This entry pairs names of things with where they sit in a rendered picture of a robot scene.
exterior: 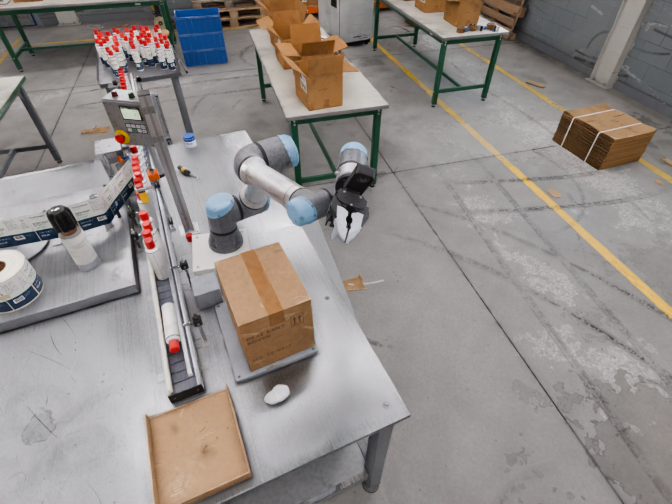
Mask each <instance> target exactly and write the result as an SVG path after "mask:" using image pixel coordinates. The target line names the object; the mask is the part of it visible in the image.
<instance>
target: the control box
mask: <svg viewBox="0 0 672 504"><path fill-rule="evenodd" d="M113 91H116V92H117V93H118V95H119V97H118V98H115V99H114V98H112V97H111V96H112V95H111V92H110V93H108V94H107V95H105V96H104V97H103V98H101V100H102V103H103V105H104V108H105V110H106V113H107V115H108V117H109V120H110V122H111V125H112V127H113V129H114V132H115V135H117V134H122V135H124V136H125V142H124V143H123V144H128V145H137V146H146V147H155V145H154V143H155V142H154V140H153V137H152V136H151V134H150V131H149V128H148V125H147V122H146V119H145V116H144V111H143V108H141V105H140V102H139V99H138V96H137V91H133V90H121V89H114V90H113ZM129 92H133V93H134V95H135V96H136V99H134V100H129V98H128V93H129ZM150 94H151V97H152V100H153V104H154V107H155V109H156V113H157V116H158V119H159V122H160V125H161V128H162V131H163V135H164V137H165V139H166V138H167V137H168V134H167V131H166V128H165V125H164V122H163V119H162V116H161V112H160V109H159V106H158V103H157V100H156V97H155V94H154V92H150ZM118 105H123V106H133V107H138V108H139V110H140V113H141V116H142V119H143V121H134V120H124V119H123V117H122V114H121V112H120V109H119V107H118ZM125 123H133V124H143V125H146V128H147V131H148V134H141V133H131V132H128V131H127V128H126V126H125Z"/></svg>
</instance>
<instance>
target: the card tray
mask: <svg viewBox="0 0 672 504"><path fill-rule="evenodd" d="M225 385H226V389H223V390H221V391H218V392H216V393H213V394H210V395H208V396H205V397H203V398H200V399H197V400H195V401H192V402H190V403H187V404H184V405H182V406H179V407H177V408H174V409H171V410H169V411H166V412H164V413H161V414H158V415H156V416H153V417H151V418H149V417H148V416H147V415H146V413H145V414H144V417H145V427H146V437H147V446H148V456H149V466H150V476H151V486H152V495H153V504H193V503H196V502H198V501H200V500H202V499H204V498H207V497H209V496H211V495H213V494H215V493H217V492H220V491H222V490H224V489H226V488H228V487H231V486H233V485H235V484H237V483H239V482H242V481H244V480H246V479H248V478H250V477H252V475H251V471H250V467H249V463H248V460H247V456H246V452H245V448H244V445H243V441H242V437H241V433H240V430H239V426H238V422H237V418H236V415H235V411H234V407H233V403H232V400H231V396H230V392H229V388H228V386H227V383H225Z"/></svg>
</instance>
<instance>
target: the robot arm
mask: <svg viewBox="0 0 672 504"><path fill-rule="evenodd" d="M367 161H368V156H367V150H366V148H365V147H364V146H363V145H362V144H360V143H357V142H350V143H347V144H345V145H344V146H343V147H342V149H341V152H340V154H339V162H338V168H337V171H335V173H334V174H335V175H336V181H335V184H333V185H330V186H327V187H325V188H321V189H319V190H316V191H313V192H311V191H309V190H308V189H306V188H304V187H302V186H301V185H299V184H297V183H296V182H294V181H292V180H291V179H289V178H287V177H285V176H284V174H285V172H286V171H287V169H289V168H294V167H295V166H297V165H298V163H299V154H298V150H297V147H296V145H295V143H294V141H293V140H292V139H291V137H289V136H288V135H285V134H284V135H277V136H276V137H272V138H268V139H265V140H261V141H258V142H254V143H250V144H247V145H245V146H243V147H242V148H241V149H240V150H239V151H238V152H237V154H236V156H235V159H234V164H233V165H234V171H235V174H236V176H237V177H238V179H239V180H240V181H242V182H243V183H244V184H246V185H245V186H244V187H243V188H242V189H241V191H240V192H239V193H236V194H233V195H231V194H229V193H218V194H215V195H213V196H211V197H210V198H209V199H208V200H207V202H206V205H205V206H206V215H207V218H208V223H209V228H210V234H209V238H208V244H209V248H210V249H211V250H212V251H213V252H215V253H219V254H228V253H232V252H235V251H237V250H238V249H240V248H241V247H242V245H243V236H242V234H241V232H240V231H239V229H238V227H237V222H239V221H242V220H244V219H247V218H249V217H252V216H255V215H257V214H261V213H263V212H265V211H267V210H268V208H269V206H270V198H269V197H271V198H272V199H274V200H275V201H277V202H278V203H280V204H281V205H282V206H284V207H285V208H286V210H287V214H288V217H289V219H290V220H291V221H292V223H293V224H294V225H296V226H304V225H306V224H311V223H313V222H314V221H316V220H319V219H321V218H323V217H326V222H325V225H327V223H328V221H329V222H330V224H329V226H330V227H333V228H334V229H333V231H332V235H331V239H334V238H335V237H336V235H337V234H338V236H339V237H340V239H341V240H342V241H343V242H345V243H346V244H349V242H350V241H351V240H353V239H354V238H355V236H356V235H357V234H358V233H359V231H360V230H361V228H362V227H363V226H364V225H365V224H366V222H367V220H368V218H369V207H366V206H367V201H366V200H365V198H364V197H363V196H361V195H362V194H363V193H364V192H365V190H366V189H367V188H368V187H369V185H370V184H371V183H372V182H373V181H374V179H375V174H376V169H374V168H371V167H369V166H367ZM347 228H348V230H347ZM347 231H348V233H347Z"/></svg>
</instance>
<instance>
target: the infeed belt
mask: <svg viewBox="0 0 672 504"><path fill-rule="evenodd" d="M145 152H146V153H145V155H146V157H147V163H148V169H150V168H152V165H151V161H150V156H149V151H148V149H147V150H145ZM150 183H151V186H153V187H154V181H150ZM153 190H155V193H156V198H157V202H158V207H159V212H160V217H161V222H162V227H163V232H164V237H165V242H166V246H167V251H168V256H169V261H170V266H171V267H173V266H172V261H171V256H170V251H169V247H168V242H167V237H166V232H165V227H164V223H163V218H162V213H161V208H160V204H159V199H158V194H157V189H155V187H154V189H153ZM171 271H172V276H173V281H174V286H175V291H176V295H177V300H178V305H179V310H180V315H181V320H182V324H185V323H184V318H183V314H182V309H181V304H180V299H179V294H178V290H177V285H176V280H175V275H174V271H173V270H171ZM154 276H155V282H156V288H157V294H158V301H159V307H160V313H161V319H162V326H163V332H164V324H163V317H162V309H161V306H162V305H163V304H164V303H166V302H173V303H174V301H173V295H172V290H171V285H170V280H169V279H167V280H165V281H160V280H158V278H157V276H156V274H155V271H154ZM183 330H184V335H185V340H186V344H187V349H188V354H189V359H190V364H191V369H192V374H193V375H192V376H188V372H187V367H186V362H185V357H184V352H183V347H182V342H181V341H180V342H179V345H180V350H179V351H178V352H176V353H171V352H170V349H169V344H167V343H166V341H165V344H166V350H167V357H168V363H169V369H170V375H171V381H172V388H173V392H172V393H171V396H173V395H175V394H178V393H181V392H183V391H186V390H189V389H191V388H194V387H197V386H198V385H197V380H196V376H195V371H194V366H193V361H192V357H191V352H190V347H189V342H188V337H187V333H186V328H185V327H183ZM164 338H165V332H164Z"/></svg>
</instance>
